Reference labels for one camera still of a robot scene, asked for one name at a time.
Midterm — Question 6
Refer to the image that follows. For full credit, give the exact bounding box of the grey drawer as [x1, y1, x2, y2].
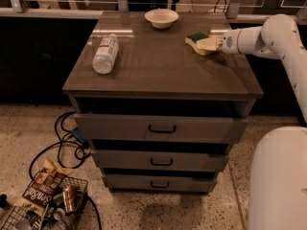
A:
[75, 114, 248, 144]
[92, 150, 229, 172]
[103, 174, 217, 193]

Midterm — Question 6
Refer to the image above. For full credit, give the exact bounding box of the white paper bowl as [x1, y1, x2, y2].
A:
[145, 9, 178, 29]

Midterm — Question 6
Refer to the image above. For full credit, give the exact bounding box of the black background cable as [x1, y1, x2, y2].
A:
[207, 0, 228, 13]

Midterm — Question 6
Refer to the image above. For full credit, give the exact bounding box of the black wire basket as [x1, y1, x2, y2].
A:
[1, 176, 87, 230]

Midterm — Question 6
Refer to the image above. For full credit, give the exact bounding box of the brown snack bag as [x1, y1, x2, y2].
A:
[14, 158, 73, 217]

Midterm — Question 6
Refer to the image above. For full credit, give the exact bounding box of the blue power plug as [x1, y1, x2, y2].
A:
[72, 127, 88, 148]

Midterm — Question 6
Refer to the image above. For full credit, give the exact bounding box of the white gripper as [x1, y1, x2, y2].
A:
[196, 30, 241, 54]

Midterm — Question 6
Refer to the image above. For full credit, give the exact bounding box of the black floor cable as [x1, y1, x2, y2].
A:
[28, 111, 103, 230]

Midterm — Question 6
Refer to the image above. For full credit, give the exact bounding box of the metal railing frame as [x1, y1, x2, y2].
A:
[0, 0, 307, 21]

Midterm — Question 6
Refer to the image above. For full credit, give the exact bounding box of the clear plastic water bottle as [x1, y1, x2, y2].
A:
[92, 34, 119, 75]

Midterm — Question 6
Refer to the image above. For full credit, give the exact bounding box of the green yellow sponge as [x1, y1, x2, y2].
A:
[185, 33, 217, 56]

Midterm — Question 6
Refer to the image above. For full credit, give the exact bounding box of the middle grey drawer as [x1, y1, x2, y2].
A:
[92, 150, 229, 172]

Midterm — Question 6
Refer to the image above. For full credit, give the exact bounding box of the bottom grey drawer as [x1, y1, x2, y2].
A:
[103, 174, 217, 193]

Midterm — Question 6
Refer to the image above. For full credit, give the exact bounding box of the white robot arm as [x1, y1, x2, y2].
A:
[197, 14, 307, 230]

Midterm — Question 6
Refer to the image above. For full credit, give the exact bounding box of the top grey drawer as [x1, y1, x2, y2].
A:
[75, 114, 248, 144]

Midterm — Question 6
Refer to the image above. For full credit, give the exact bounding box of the copper drink can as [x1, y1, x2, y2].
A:
[62, 186, 77, 214]

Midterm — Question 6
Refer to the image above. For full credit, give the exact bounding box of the grey drawer cabinet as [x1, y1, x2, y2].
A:
[63, 11, 263, 181]

